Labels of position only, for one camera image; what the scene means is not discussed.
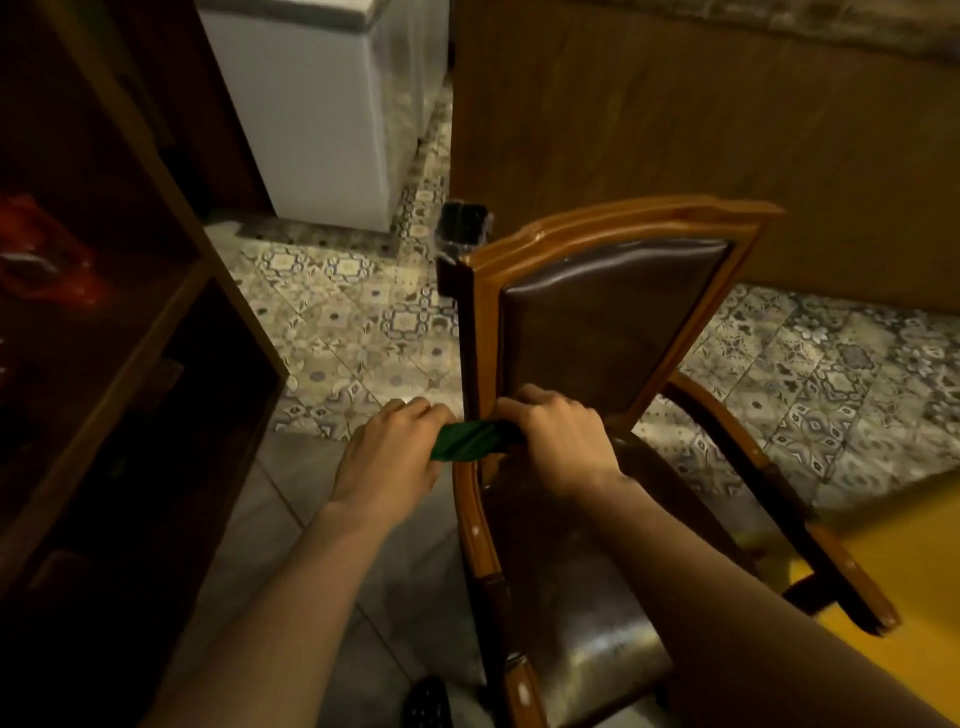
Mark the person's right hand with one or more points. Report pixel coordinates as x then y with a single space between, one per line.
559 442

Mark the person's left hand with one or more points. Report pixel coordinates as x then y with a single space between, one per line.
386 461

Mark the person's right fingers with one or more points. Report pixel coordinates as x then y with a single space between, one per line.
525 405

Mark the person's left fingers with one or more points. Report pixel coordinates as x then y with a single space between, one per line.
420 412

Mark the green cloth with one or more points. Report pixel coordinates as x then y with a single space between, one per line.
469 440

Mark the person's left forearm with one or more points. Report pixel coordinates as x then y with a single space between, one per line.
281 630

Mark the person's right forearm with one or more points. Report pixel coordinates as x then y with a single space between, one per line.
739 600

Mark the wooden armchair with brown leather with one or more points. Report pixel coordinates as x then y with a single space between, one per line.
600 420

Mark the small black bin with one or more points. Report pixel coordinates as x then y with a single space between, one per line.
463 225

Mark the person's black shoe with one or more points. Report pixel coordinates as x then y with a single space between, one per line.
427 703

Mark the dark wooden shelf unit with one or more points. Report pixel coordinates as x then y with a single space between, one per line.
112 360

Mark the white chest freezer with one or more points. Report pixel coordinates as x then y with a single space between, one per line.
322 105

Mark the wooden counter with stone top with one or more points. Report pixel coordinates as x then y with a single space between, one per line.
712 127

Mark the red plastic bag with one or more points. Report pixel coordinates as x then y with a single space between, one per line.
45 255

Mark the yellow table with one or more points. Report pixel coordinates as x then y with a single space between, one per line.
900 592

